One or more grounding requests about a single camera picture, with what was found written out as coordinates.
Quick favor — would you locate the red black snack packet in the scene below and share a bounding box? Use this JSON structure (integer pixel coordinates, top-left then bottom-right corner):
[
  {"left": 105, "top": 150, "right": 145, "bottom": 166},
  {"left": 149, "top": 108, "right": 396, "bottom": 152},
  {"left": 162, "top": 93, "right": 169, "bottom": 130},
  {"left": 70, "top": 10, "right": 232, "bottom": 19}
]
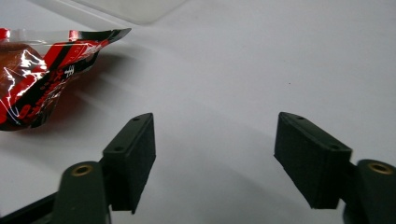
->
[{"left": 0, "top": 27, "right": 133, "bottom": 132}]

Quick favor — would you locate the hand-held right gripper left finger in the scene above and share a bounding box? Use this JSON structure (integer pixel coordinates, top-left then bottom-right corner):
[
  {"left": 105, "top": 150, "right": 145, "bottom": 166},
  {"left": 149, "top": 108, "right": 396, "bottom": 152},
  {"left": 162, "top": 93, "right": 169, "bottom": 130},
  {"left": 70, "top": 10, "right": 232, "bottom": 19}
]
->
[{"left": 102, "top": 112, "right": 157, "bottom": 215}]

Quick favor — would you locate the clear plastic container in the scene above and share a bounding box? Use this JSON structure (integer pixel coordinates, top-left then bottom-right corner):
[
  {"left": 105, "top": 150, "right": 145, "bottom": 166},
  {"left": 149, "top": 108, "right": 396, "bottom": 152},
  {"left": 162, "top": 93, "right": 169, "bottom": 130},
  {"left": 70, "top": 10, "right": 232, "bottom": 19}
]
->
[{"left": 29, "top": 0, "right": 190, "bottom": 31}]

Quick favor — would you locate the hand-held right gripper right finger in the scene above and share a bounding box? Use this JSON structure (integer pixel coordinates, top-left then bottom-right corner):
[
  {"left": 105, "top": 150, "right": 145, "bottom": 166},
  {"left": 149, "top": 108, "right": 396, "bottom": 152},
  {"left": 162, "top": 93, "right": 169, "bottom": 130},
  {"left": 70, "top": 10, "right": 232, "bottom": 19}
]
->
[{"left": 274, "top": 111, "right": 354, "bottom": 210}]

